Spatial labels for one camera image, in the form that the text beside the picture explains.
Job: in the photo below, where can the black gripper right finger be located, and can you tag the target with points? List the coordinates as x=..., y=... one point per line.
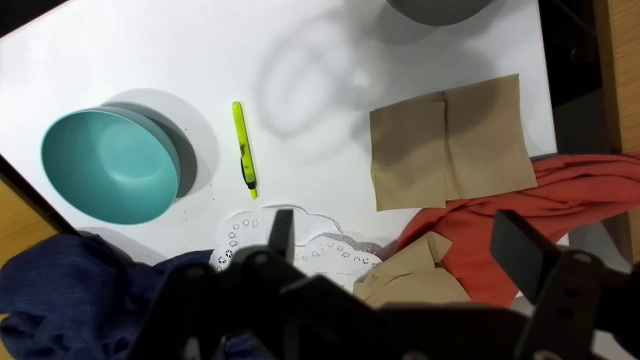
x=523, y=252

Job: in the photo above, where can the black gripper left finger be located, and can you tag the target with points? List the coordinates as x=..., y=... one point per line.
x=280, y=239

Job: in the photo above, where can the yellow highlighter pen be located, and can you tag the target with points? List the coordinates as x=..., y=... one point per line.
x=246, y=160

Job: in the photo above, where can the teal green bowl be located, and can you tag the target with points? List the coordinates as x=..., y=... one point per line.
x=113, y=165

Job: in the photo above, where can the grey bowl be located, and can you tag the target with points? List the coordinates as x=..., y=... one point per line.
x=439, y=12

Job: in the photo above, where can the white lace doily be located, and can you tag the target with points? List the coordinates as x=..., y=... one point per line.
x=320, y=246

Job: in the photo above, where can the red cloth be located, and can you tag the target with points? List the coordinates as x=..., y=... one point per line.
x=573, y=191

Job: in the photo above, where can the small tan cloth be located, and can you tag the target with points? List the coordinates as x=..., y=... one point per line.
x=412, y=276

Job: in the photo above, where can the tan folded cloth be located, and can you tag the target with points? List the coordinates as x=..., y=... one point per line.
x=453, y=144

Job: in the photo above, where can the dark blue cloth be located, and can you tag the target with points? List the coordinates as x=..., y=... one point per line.
x=80, y=298

